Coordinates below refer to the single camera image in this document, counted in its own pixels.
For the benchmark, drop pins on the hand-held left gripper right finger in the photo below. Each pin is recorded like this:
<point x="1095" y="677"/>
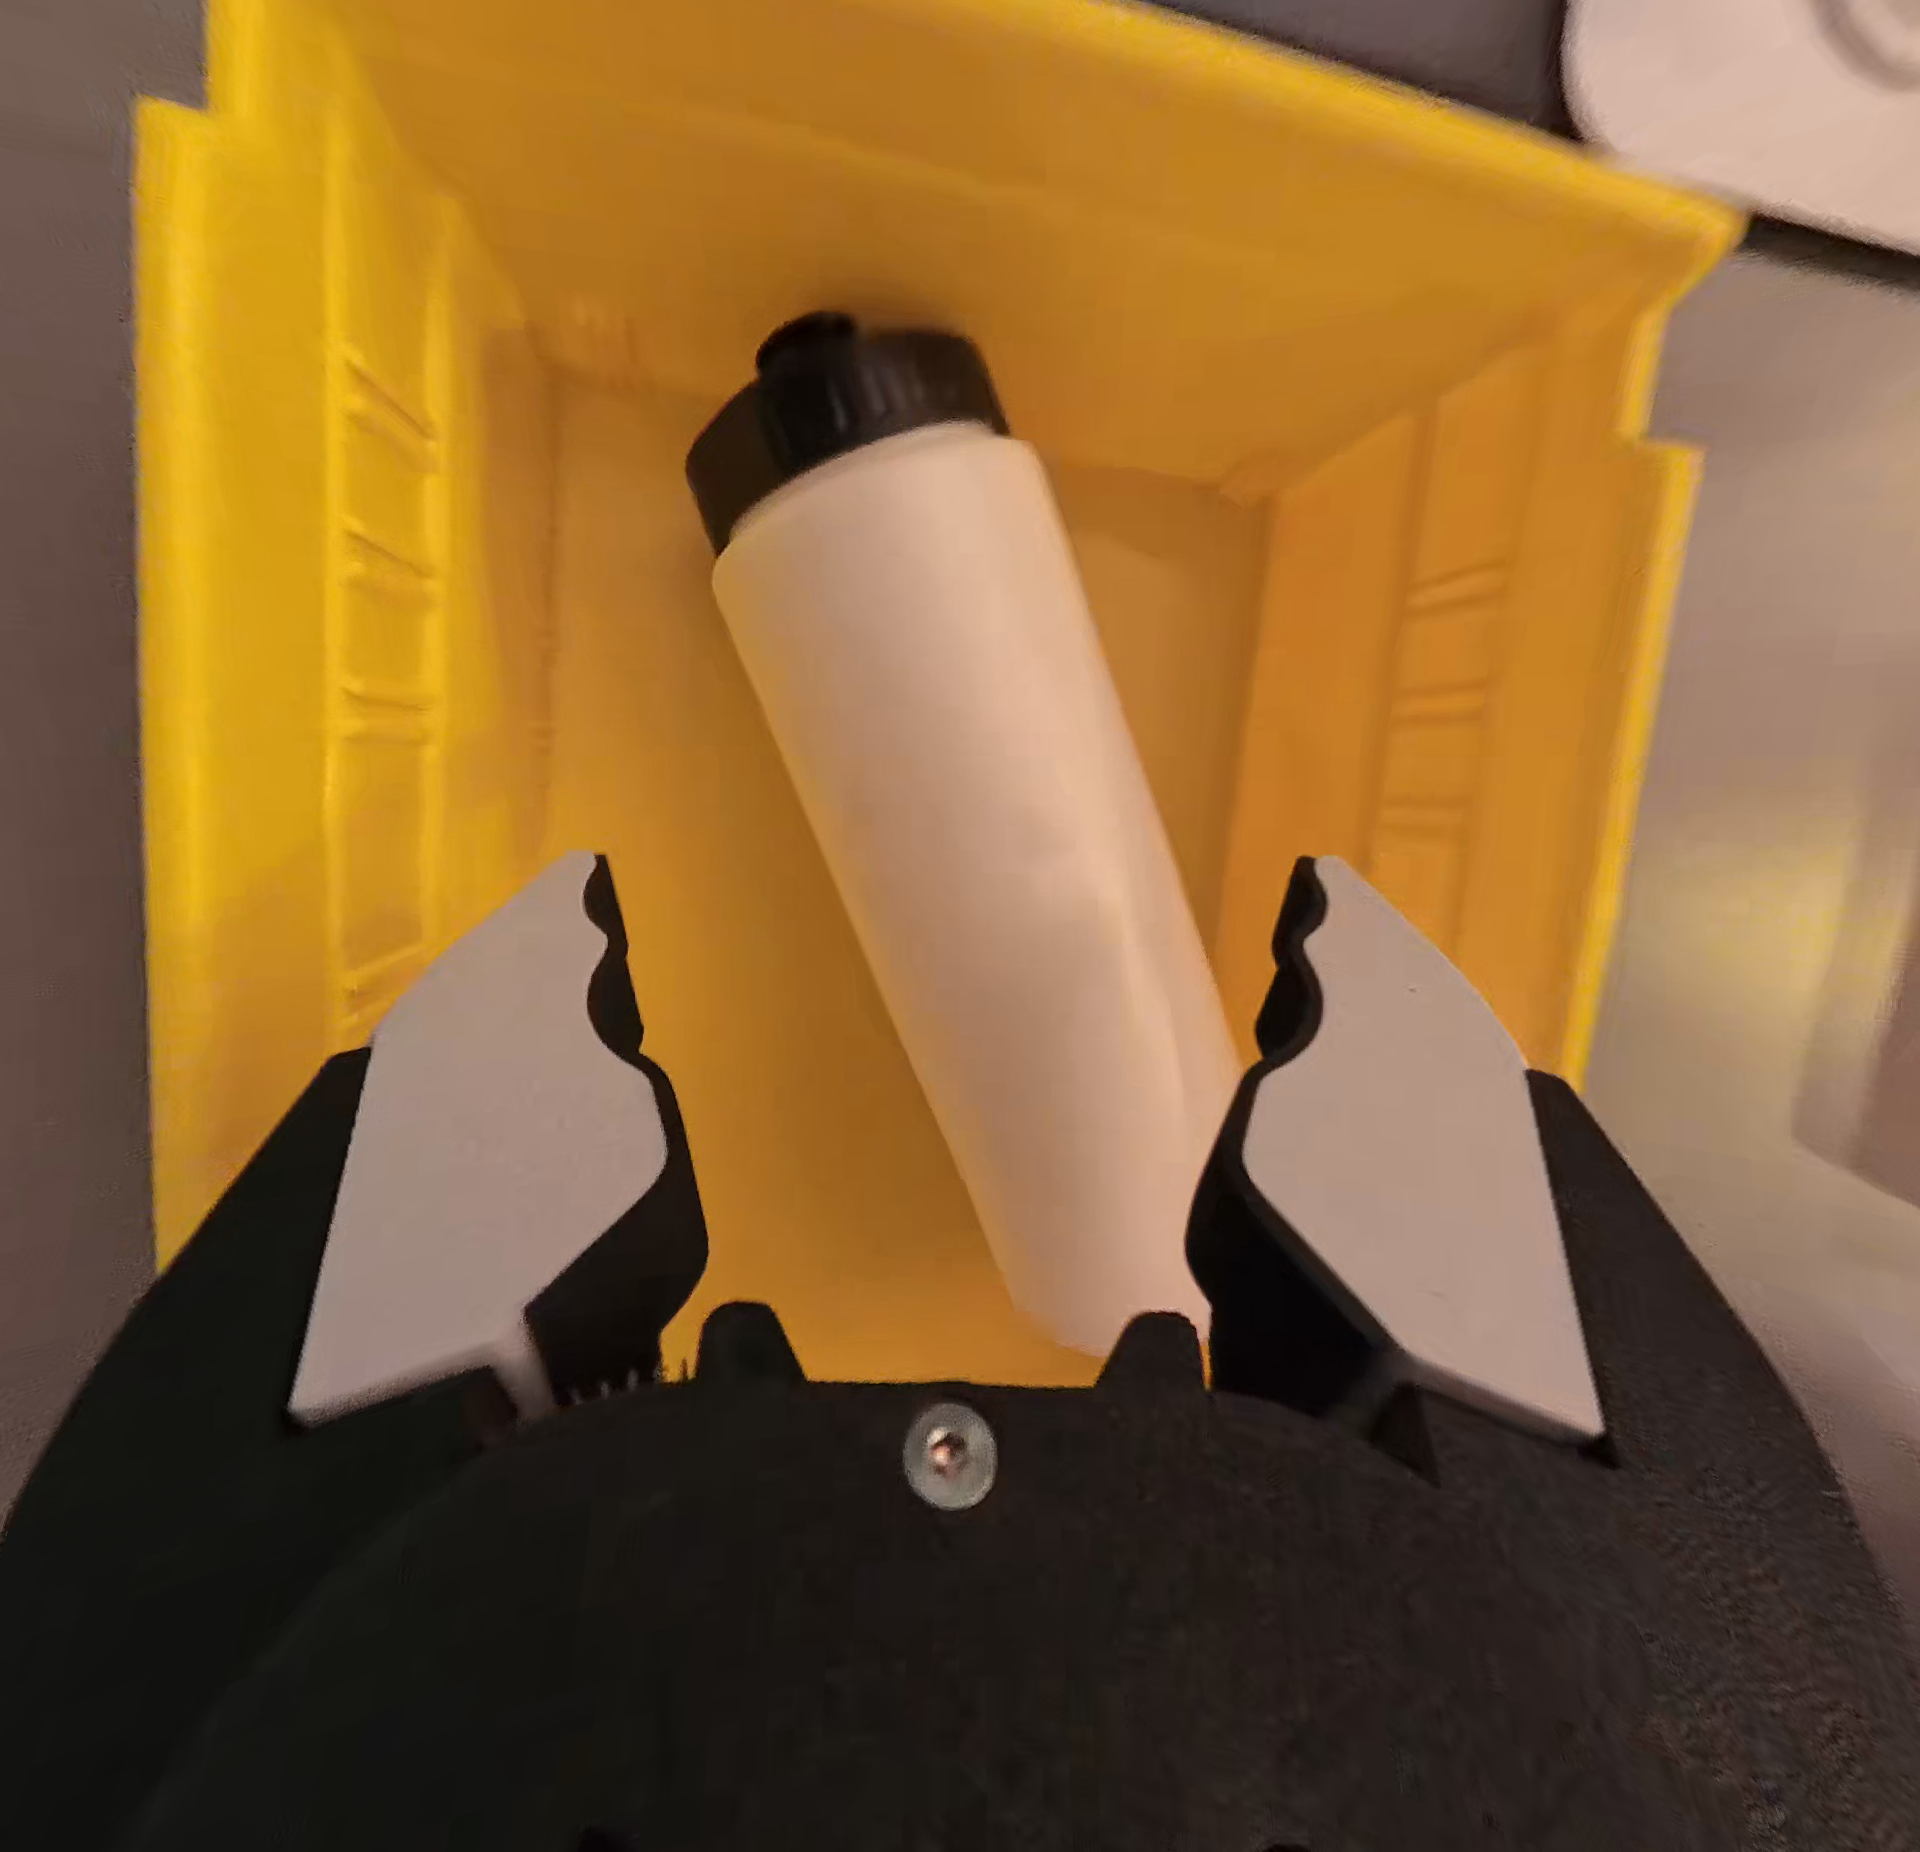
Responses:
<point x="1412" y="1163"/>

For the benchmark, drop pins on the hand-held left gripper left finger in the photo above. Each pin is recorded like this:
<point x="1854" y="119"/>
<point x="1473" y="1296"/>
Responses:
<point x="482" y="1163"/>

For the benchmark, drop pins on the white plastic bottle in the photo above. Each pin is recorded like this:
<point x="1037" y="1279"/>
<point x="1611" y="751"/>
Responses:
<point x="962" y="835"/>

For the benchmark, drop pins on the black bottle lid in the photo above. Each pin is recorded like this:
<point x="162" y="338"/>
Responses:
<point x="855" y="398"/>

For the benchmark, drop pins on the yellow plastic bin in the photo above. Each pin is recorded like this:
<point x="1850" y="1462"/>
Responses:
<point x="1052" y="144"/>

